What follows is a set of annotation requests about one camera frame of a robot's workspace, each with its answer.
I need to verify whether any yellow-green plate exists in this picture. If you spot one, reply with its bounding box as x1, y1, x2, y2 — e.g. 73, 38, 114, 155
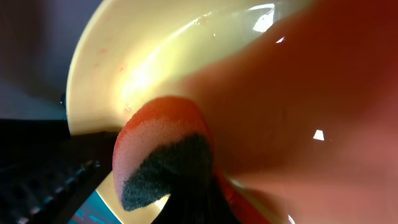
65, 0, 398, 224

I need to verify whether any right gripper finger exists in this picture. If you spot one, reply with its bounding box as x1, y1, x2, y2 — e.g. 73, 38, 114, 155
152, 177, 241, 224

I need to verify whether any teal plastic tray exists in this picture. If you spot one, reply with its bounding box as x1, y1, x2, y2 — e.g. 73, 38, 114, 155
67, 190, 121, 224

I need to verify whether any dark teal sponge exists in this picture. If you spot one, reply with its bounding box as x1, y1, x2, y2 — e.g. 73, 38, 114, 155
112, 96, 214, 211

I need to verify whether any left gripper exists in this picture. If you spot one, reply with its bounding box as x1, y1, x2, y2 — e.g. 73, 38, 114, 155
1, 119, 115, 223

